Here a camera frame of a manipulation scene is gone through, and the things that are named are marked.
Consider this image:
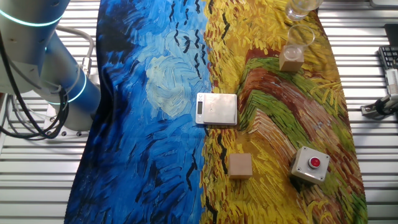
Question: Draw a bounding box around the clear glass mug with water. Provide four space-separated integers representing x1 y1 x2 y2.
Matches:
285 0 324 22

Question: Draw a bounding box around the empty clear plastic cup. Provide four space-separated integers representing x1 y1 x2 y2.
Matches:
283 24 315 62

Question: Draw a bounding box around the silver digital scale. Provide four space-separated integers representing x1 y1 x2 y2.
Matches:
195 92 238 126

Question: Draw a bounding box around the painted wheatfield tablecloth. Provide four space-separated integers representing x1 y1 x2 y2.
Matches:
63 0 368 224

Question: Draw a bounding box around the light wooden cube block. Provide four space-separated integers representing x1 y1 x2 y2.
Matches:
279 45 305 73
228 152 253 180

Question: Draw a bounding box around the grey box with red button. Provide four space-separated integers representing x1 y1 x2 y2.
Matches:
289 146 330 185

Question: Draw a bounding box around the black keyboard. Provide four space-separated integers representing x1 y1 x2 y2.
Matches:
378 45 398 71

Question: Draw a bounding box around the black rectangular pad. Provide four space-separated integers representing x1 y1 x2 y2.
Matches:
384 24 398 47

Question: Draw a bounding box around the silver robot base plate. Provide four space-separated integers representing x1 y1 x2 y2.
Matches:
43 102 94 142

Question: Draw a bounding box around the grey robot hose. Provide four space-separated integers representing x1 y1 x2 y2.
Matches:
55 24 95 77

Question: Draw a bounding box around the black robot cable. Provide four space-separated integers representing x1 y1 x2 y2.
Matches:
0 30 70 140

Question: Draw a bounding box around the metal camera clamp bracket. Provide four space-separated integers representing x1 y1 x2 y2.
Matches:
360 95 398 119

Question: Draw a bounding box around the small silver camera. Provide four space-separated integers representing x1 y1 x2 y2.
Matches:
384 68 398 96

